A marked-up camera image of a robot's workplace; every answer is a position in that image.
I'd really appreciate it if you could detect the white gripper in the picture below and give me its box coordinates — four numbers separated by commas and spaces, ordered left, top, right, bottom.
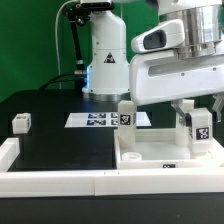
129, 19, 224, 127

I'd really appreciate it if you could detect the white square tabletop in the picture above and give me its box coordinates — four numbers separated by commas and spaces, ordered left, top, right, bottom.
114, 128, 224, 169

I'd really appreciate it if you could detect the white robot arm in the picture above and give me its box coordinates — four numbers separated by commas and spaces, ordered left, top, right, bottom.
81, 0, 224, 126

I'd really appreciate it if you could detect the white U-shaped obstacle fence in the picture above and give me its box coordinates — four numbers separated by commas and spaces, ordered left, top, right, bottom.
0, 138, 224, 198

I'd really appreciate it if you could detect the white marker tag sheet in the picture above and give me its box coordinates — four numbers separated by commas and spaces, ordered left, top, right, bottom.
65, 111, 152, 128

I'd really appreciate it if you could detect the black camera on mount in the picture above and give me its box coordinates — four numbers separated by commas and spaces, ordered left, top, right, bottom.
80, 0, 112, 10

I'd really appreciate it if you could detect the white cable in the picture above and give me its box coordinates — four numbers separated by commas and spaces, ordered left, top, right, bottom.
54, 0, 79, 90

